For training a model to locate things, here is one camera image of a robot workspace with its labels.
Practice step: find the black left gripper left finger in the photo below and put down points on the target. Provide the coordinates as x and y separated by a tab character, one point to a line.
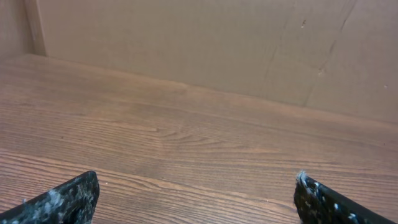
72	202

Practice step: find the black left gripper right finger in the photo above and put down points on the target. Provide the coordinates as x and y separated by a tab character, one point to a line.
319	204

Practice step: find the cardboard back wall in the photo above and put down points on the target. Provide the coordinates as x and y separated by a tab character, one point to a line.
333	55

